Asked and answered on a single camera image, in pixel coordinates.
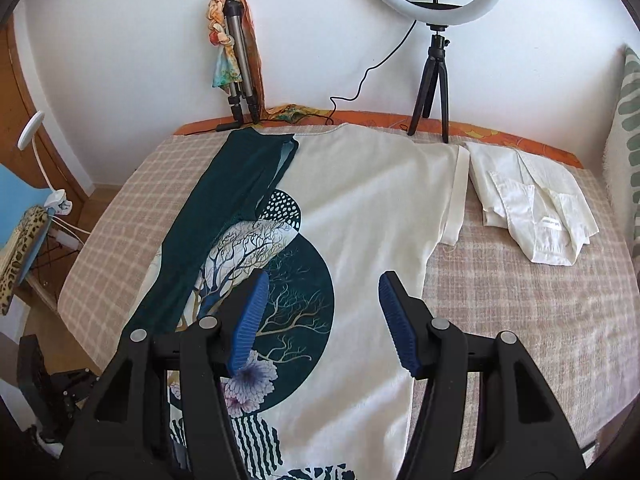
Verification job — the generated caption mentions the white printed teal t-shirt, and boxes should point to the white printed teal t-shirt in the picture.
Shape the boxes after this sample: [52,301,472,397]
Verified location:
[127,125,470,479]

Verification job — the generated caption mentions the pink plaid bed blanket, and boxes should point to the pink plaid bed blanket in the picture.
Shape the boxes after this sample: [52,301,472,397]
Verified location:
[58,126,639,446]

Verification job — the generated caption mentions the folded white shirt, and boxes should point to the folded white shirt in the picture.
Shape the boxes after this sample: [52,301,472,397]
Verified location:
[466,142,599,266]

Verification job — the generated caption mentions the orange floral bed sheet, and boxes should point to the orange floral bed sheet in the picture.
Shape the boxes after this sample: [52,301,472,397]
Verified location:
[174,110,584,169]

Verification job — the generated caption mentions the leopard print cloth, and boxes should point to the leopard print cloth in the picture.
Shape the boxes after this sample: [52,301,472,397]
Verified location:
[1,205,49,315]

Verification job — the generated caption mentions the grey folded tripod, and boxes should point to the grey folded tripod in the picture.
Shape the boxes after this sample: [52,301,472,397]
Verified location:
[224,0,260,126]

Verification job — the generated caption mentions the colourful orange scarf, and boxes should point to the colourful orange scarf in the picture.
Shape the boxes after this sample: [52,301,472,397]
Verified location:
[206,0,333,131]

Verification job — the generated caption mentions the light blue chair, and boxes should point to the light blue chair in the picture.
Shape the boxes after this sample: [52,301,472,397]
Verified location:
[0,165,51,284]

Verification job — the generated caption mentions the green patterned white pillow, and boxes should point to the green patterned white pillow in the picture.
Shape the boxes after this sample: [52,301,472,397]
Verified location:
[603,47,640,259]

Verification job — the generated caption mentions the black power cable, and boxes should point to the black power cable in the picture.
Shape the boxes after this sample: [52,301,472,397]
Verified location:
[214,19,419,134]

